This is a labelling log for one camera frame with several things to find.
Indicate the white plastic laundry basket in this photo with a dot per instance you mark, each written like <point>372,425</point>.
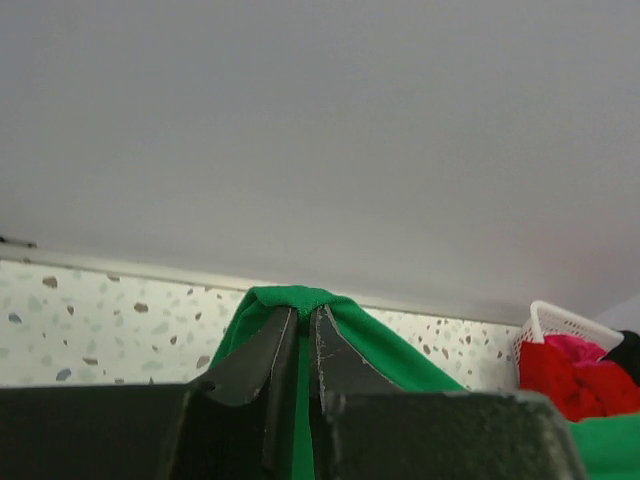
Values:
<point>547,319</point>

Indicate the red t shirt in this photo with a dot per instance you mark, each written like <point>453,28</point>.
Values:
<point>579,389</point>

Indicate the pink t shirt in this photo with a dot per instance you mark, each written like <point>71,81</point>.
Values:
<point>571,352</point>

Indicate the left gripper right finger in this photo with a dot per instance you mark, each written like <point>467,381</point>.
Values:
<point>343,387</point>

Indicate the black t shirt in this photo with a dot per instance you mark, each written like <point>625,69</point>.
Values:
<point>627,355</point>

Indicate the green t shirt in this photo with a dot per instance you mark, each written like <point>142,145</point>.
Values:
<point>608,446</point>

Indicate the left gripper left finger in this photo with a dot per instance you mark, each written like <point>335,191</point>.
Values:
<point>241,414</point>

